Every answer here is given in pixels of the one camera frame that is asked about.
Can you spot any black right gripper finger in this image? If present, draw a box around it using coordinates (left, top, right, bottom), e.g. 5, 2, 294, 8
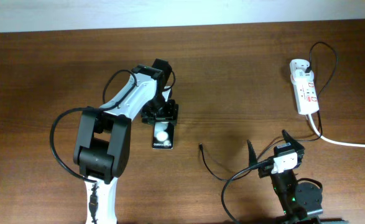
247, 140, 257, 166
282, 129, 305, 152

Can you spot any white power strip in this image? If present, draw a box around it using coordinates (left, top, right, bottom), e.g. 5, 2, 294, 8
289, 59, 319, 115

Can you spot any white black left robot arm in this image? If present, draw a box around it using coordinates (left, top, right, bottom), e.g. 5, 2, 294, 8
73, 58, 178, 223

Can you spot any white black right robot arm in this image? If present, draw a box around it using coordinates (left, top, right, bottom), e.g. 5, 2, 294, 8
247, 130, 323, 223

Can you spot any white USB charger plug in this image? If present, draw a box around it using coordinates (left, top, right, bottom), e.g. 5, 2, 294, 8
290, 69, 314, 85

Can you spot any white power strip cord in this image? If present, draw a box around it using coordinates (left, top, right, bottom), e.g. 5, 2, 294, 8
306, 113, 365, 150

